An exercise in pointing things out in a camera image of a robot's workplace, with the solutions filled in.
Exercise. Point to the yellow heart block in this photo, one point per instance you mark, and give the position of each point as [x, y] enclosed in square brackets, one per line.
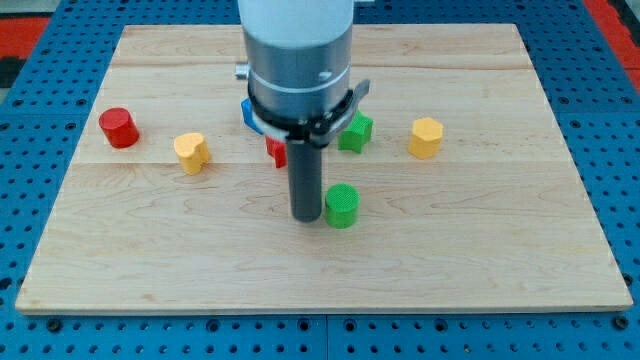
[192, 151]

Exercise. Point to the wooden board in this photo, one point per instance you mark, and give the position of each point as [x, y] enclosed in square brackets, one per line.
[498, 221]

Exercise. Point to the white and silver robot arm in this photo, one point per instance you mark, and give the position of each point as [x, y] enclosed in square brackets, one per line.
[299, 58]

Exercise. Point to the red cylinder block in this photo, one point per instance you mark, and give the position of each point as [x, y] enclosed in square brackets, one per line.
[118, 127]

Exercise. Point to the blue block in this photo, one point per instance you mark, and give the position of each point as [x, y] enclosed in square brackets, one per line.
[247, 115]

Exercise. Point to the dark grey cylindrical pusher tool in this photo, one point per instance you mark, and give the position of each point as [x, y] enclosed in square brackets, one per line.
[304, 164]

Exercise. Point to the red star block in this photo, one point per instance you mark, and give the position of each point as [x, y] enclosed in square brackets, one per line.
[277, 150]

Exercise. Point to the green star block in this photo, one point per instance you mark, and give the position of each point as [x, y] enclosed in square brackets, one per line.
[357, 134]

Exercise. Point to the yellow hexagon block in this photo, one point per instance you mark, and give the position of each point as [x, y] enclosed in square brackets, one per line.
[425, 139]

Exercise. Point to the green cylinder block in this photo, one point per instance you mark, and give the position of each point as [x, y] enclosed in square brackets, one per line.
[342, 203]

